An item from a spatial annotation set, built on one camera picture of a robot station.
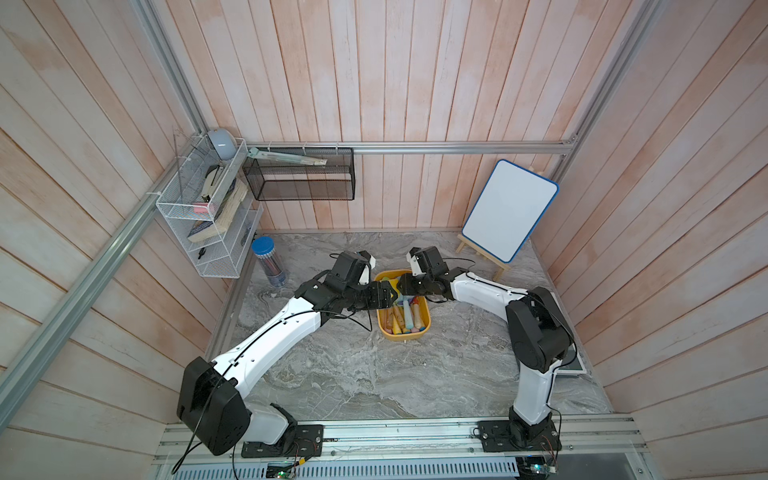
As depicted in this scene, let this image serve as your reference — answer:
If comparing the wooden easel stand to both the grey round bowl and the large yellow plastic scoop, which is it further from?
the grey round bowl

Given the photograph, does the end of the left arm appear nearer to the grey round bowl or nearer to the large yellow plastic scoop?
the large yellow plastic scoop

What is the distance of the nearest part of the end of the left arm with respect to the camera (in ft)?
1.81

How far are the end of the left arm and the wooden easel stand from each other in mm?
468

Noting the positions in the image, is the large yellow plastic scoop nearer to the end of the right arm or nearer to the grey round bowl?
the end of the right arm

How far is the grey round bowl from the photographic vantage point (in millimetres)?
830

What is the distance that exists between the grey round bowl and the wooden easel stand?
81 centimetres

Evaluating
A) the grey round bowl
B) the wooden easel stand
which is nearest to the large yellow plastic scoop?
the wooden easel stand

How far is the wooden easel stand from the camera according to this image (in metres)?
1.03

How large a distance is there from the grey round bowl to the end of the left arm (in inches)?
19.6
